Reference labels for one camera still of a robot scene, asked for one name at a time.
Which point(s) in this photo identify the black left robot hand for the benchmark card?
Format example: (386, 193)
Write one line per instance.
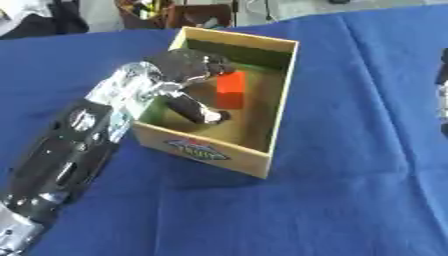
(185, 65)

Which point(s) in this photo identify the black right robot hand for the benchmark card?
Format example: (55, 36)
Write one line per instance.
(443, 68)

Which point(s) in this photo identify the red rectangular block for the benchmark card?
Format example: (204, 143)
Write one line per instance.
(231, 89)

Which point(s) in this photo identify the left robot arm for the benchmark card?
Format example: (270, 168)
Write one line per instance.
(70, 143)

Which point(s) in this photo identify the tan cardboard box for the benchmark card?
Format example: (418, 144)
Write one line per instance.
(256, 100)

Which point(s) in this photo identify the brown bag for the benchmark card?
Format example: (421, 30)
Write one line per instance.
(169, 15)

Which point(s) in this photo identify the person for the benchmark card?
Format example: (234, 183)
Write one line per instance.
(35, 16)

